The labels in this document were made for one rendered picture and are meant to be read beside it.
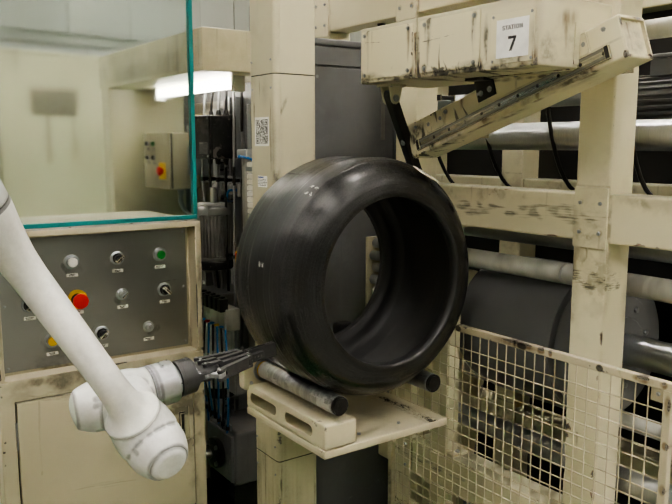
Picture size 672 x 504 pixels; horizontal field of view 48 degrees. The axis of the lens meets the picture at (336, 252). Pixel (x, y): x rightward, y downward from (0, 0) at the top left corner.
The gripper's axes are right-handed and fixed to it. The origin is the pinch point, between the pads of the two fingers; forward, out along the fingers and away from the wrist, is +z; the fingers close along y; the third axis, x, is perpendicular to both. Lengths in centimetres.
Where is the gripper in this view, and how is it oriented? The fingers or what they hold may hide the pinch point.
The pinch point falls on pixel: (261, 352)
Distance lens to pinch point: 166.6
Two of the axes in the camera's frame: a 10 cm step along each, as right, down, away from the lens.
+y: -5.8, -1.1, 8.1
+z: 8.1, -2.0, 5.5
